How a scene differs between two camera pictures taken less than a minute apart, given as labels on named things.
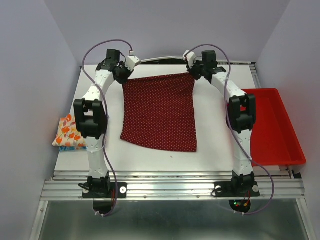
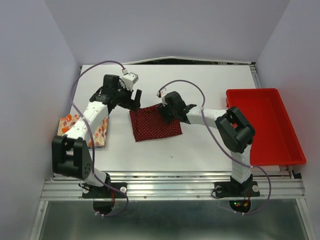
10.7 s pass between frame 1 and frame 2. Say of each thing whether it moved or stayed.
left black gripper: moved
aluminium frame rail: stayed
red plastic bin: stayed
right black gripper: moved
